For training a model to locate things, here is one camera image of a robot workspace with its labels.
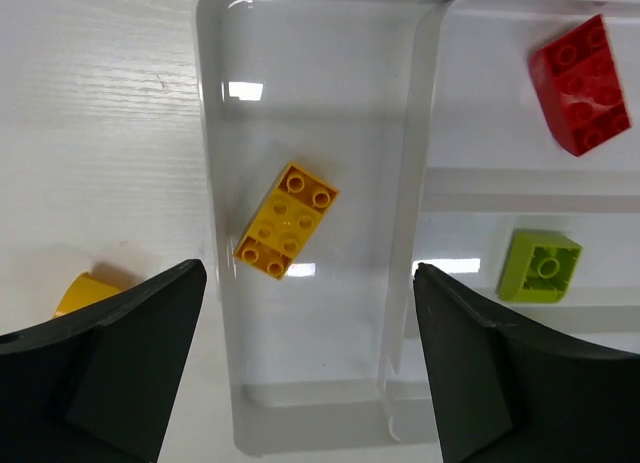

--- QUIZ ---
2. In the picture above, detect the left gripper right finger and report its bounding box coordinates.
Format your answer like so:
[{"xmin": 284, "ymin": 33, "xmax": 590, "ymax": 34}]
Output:
[{"xmin": 413, "ymin": 264, "xmax": 639, "ymax": 462}]

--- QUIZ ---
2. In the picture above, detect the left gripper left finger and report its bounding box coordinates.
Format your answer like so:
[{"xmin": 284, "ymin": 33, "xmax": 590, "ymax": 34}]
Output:
[{"xmin": 1, "ymin": 259, "xmax": 206, "ymax": 462}]

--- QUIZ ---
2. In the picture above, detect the yellow lego brick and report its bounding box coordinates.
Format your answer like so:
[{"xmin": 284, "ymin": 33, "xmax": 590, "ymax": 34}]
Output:
[
  {"xmin": 54, "ymin": 272, "xmax": 122, "ymax": 318},
  {"xmin": 234, "ymin": 162, "xmax": 340, "ymax": 280}
]

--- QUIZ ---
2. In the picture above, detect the white compartment tray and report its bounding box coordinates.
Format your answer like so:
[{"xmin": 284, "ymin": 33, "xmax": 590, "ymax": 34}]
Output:
[{"xmin": 195, "ymin": 0, "xmax": 639, "ymax": 457}]

